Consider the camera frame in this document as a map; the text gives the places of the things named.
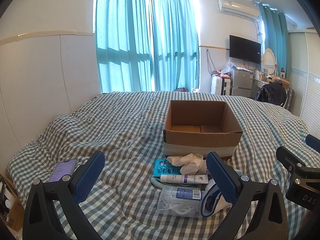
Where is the clear floss pick container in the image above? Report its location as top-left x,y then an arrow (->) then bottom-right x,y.
159,186 -> 208,218

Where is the white oval mirror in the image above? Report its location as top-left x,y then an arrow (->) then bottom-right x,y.
261,48 -> 278,75

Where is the wide teal curtain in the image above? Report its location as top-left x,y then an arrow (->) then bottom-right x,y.
94,0 -> 153,93

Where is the smartphone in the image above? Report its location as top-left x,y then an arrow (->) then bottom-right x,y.
47,158 -> 77,183

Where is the open cardboard carton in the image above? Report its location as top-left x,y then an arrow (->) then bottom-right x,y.
0,175 -> 25,232

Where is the checked blanket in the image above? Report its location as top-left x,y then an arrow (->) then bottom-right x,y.
6,91 -> 320,240

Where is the white air conditioner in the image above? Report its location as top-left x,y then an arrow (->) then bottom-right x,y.
217,0 -> 260,20

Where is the white cream tube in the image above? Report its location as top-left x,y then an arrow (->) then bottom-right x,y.
160,174 -> 209,184

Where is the blue and white sock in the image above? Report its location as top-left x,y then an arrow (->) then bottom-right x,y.
200,180 -> 233,217

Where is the silver mini fridge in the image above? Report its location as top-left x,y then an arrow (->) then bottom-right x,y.
231,68 -> 253,97

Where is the clear plastic bag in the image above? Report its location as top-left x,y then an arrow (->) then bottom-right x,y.
220,60 -> 237,75

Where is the white crumpled cloth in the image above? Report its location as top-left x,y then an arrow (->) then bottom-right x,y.
166,153 -> 210,175

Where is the white wardrobe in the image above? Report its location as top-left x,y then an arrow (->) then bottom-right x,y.
287,27 -> 320,125

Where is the brown cardboard box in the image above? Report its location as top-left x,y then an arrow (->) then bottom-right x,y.
163,100 -> 244,159

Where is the black wall television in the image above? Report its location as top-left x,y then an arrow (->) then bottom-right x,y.
229,35 -> 262,65

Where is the white suitcase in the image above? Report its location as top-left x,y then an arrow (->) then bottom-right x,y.
210,75 -> 233,96

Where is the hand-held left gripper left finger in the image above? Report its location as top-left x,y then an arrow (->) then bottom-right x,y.
22,151 -> 106,240

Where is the black jacket on chair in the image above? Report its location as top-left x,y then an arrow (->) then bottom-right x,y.
255,82 -> 288,108

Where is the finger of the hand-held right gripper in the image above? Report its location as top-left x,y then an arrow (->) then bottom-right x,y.
276,146 -> 320,180
305,134 -> 320,153

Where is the dark wall cable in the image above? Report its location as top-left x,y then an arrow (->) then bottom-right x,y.
206,49 -> 218,78

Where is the teal blister pack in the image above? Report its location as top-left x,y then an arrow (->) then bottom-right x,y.
152,158 -> 183,177

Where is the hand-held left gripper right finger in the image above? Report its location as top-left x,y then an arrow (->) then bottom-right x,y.
206,151 -> 296,240

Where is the narrow teal curtain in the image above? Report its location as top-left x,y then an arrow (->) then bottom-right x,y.
257,1 -> 290,80

